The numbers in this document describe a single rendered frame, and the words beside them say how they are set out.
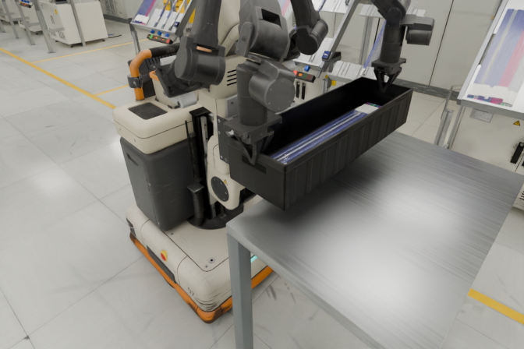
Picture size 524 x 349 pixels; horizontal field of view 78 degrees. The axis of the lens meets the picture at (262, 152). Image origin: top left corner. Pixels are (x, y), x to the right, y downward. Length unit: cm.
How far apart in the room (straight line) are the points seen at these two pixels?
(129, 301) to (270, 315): 63
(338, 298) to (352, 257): 10
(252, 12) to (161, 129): 73
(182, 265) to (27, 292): 81
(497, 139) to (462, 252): 147
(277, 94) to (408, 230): 45
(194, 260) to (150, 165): 42
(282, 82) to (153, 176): 87
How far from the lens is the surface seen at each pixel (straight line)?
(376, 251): 74
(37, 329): 179
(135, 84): 138
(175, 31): 305
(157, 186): 133
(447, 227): 86
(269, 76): 53
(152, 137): 123
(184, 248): 144
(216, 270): 135
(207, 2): 83
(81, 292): 182
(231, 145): 72
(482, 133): 223
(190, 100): 94
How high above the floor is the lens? 133
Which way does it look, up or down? 32 degrees down
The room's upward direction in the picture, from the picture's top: straight up
